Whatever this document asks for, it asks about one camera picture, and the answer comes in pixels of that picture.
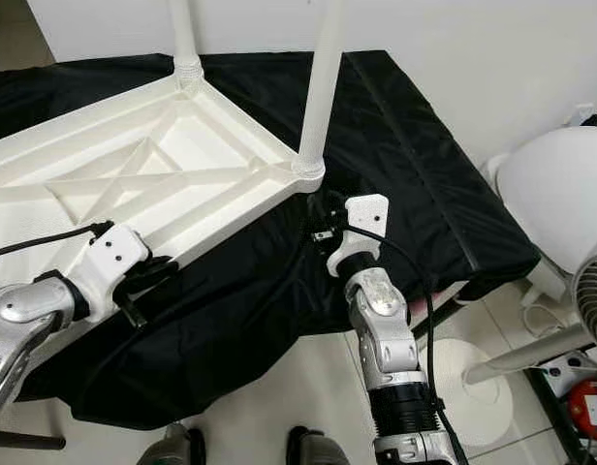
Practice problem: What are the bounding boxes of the white plastic table leg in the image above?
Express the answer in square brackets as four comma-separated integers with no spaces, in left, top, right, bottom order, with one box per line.
[291,0,346,187]
[167,0,206,93]

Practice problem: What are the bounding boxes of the white plastic children table top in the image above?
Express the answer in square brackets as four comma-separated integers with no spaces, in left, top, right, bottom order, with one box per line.
[0,70,327,292]

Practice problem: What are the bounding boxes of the black cloth table cover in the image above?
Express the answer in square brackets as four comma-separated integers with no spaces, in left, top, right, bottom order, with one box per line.
[0,50,544,432]

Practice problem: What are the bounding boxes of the pink fabric under cloth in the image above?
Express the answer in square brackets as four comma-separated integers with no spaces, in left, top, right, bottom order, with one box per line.
[407,291,455,326]

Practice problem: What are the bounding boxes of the dark left robot foot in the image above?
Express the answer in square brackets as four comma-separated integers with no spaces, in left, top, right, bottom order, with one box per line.
[148,423,207,465]

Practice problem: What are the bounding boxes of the dark robot foot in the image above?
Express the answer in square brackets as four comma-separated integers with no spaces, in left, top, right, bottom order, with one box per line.
[287,426,353,465]
[148,423,207,465]

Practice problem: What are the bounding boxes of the dark right robot foot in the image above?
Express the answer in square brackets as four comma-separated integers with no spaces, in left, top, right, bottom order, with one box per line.
[287,426,353,465]

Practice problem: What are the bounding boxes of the white rounded appliance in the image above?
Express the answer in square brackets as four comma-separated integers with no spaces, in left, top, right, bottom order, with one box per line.
[487,126,597,292]

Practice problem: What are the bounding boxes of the white power strip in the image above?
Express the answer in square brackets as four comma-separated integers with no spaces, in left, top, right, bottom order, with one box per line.
[536,351,597,384]

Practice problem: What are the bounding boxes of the red round device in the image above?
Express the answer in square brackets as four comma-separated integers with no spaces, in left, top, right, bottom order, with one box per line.
[568,378,597,432]

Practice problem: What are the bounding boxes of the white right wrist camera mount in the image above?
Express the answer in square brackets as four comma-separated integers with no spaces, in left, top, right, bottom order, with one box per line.
[328,194,392,277]

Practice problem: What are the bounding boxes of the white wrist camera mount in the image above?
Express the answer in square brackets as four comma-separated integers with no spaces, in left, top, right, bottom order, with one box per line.
[80,225,152,321]
[328,194,392,277]

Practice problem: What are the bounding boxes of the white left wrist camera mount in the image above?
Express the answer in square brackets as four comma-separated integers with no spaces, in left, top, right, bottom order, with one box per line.
[80,225,152,321]

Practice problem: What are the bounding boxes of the white appliance power cord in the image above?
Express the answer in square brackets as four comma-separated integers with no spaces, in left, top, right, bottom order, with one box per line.
[521,291,576,335]

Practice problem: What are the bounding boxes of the black floor rail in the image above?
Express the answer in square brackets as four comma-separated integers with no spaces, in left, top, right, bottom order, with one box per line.
[526,368,590,465]

